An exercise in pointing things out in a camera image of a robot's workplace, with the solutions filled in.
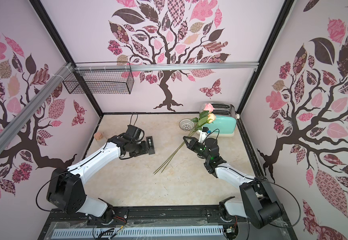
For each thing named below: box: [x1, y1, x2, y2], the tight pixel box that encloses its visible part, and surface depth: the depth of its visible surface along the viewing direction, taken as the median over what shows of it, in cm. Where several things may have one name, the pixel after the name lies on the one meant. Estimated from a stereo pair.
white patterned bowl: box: [179, 118, 195, 132], surface depth 112 cm
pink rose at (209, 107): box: [203, 103, 215, 113], surface depth 77 cm
